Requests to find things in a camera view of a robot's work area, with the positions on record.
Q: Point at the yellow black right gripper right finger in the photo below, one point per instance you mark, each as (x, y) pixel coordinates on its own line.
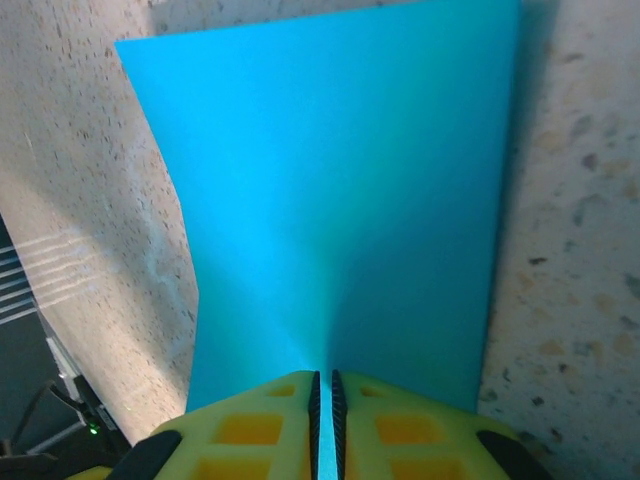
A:
(425, 440)

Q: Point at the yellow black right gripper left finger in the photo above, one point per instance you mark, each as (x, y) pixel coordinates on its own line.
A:
(240, 425)

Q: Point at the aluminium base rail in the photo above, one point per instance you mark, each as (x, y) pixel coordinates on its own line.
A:
(65, 360)

